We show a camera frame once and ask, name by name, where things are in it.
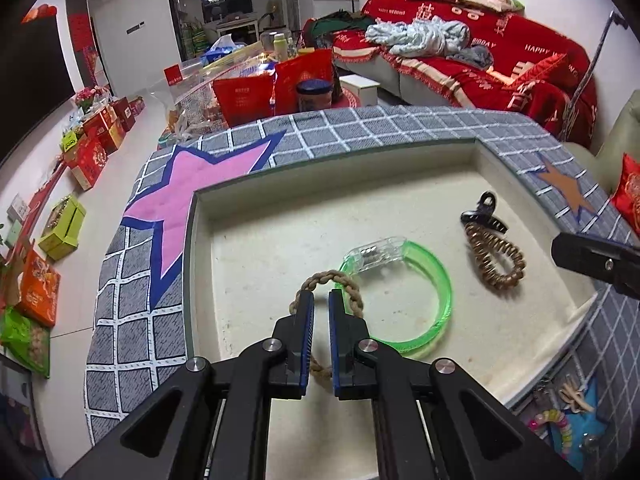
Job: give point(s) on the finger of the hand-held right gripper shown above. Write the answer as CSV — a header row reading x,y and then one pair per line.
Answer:
x,y
595,260

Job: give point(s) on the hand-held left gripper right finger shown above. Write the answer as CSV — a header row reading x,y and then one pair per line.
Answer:
x,y
336,340

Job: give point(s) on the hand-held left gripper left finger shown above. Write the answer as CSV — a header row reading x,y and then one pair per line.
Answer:
x,y
304,340

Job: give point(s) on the beige shallow tray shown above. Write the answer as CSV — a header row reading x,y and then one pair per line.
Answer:
x,y
280,240

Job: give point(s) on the blue storage container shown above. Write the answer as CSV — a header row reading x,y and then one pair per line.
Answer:
x,y
595,435

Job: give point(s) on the red cushion with gold print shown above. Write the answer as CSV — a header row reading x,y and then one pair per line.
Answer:
x,y
629,195

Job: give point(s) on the beige armchair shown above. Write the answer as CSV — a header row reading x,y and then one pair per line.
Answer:
x,y
620,135

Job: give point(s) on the black hair claw clip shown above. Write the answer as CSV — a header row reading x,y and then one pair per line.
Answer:
x,y
472,217

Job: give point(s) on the red square cushion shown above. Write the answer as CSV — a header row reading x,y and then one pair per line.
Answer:
x,y
542,70

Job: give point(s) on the metal pole stand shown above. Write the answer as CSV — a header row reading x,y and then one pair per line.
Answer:
x,y
597,55

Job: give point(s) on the grey checked star cloth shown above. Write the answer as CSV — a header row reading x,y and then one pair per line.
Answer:
x,y
375,130

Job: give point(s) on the red covered sofa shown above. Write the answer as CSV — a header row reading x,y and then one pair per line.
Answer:
x,y
540,35

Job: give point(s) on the red round floor mat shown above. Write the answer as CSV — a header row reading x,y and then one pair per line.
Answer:
x,y
347,97

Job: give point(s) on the jar with blue lid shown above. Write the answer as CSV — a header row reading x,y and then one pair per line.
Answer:
x,y
314,95

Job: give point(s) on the red gift bag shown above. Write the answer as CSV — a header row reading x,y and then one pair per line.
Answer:
x,y
242,102
302,67

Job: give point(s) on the white small stool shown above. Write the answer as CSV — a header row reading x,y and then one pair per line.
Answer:
x,y
360,87

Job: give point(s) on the yellow-green cardboard box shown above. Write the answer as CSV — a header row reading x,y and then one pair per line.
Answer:
x,y
62,230

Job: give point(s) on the orange snack box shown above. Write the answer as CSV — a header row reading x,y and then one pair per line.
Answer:
x,y
37,285

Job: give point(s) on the beige patterned pillow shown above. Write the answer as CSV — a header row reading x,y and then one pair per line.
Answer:
x,y
492,1

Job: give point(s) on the green snack bag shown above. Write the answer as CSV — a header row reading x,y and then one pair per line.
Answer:
x,y
25,340

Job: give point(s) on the red gift box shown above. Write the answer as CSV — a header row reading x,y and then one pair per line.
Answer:
x,y
87,162

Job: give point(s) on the light blue blanket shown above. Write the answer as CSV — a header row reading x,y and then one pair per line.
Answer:
x,y
420,35

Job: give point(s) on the blue tissue pack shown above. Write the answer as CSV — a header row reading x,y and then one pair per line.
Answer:
x,y
222,46

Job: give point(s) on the dark green clothes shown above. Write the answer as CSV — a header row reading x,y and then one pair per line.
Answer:
x,y
335,25

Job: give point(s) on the white side table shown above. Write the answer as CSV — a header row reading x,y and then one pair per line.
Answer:
x,y
237,25

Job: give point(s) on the pink flower bouquet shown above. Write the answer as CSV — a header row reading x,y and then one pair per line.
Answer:
x,y
90,95

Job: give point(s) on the black television screen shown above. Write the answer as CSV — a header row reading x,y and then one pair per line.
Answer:
x,y
30,90

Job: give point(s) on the red paper ball garland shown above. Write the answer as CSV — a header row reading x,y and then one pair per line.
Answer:
x,y
40,12

